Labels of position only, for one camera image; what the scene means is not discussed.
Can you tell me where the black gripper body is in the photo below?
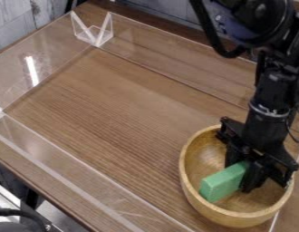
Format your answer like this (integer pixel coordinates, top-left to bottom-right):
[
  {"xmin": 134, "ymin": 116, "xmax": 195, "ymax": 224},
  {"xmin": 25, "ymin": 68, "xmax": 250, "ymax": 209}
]
[{"xmin": 216, "ymin": 108, "xmax": 299, "ymax": 188}]

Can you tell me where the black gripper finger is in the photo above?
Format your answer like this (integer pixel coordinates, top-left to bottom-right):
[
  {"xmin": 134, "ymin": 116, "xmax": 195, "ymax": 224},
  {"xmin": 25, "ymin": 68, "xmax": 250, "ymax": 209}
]
[
  {"xmin": 240, "ymin": 161, "xmax": 270, "ymax": 193},
  {"xmin": 226, "ymin": 142, "xmax": 251, "ymax": 167}
]

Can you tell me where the green rectangular block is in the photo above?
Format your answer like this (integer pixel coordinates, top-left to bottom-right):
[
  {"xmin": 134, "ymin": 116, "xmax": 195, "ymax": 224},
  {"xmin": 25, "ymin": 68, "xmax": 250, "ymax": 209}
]
[{"xmin": 199, "ymin": 161, "xmax": 250, "ymax": 203}]

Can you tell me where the brown wooden bowl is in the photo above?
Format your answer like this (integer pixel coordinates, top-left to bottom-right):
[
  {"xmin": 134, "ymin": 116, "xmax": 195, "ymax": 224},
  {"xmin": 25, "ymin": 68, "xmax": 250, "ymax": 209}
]
[{"xmin": 179, "ymin": 125, "xmax": 294, "ymax": 228}]

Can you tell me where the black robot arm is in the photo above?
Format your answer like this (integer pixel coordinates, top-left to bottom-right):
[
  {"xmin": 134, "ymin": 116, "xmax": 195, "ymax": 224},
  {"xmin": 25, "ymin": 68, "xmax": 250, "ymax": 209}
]
[{"xmin": 211, "ymin": 0, "xmax": 299, "ymax": 192}]

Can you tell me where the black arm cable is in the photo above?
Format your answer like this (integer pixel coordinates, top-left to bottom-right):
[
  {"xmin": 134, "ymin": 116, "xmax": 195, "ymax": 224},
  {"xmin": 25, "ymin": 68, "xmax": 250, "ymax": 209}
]
[{"xmin": 188, "ymin": 0, "xmax": 258, "ymax": 59}]

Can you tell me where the clear acrylic tray wall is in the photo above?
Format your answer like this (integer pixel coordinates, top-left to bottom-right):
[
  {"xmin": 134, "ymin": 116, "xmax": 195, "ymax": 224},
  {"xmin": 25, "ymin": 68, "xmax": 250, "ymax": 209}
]
[{"xmin": 0, "ymin": 112, "xmax": 192, "ymax": 232}]

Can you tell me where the black cable lower left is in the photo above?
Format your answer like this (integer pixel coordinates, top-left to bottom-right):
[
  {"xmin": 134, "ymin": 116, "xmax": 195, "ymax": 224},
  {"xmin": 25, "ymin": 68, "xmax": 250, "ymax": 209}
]
[{"xmin": 0, "ymin": 208, "xmax": 52, "ymax": 232}]

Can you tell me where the clear acrylic corner bracket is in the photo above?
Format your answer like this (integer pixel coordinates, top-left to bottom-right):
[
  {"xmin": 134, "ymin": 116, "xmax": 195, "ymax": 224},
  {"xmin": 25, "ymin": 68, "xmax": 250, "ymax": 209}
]
[{"xmin": 71, "ymin": 12, "xmax": 114, "ymax": 47}]

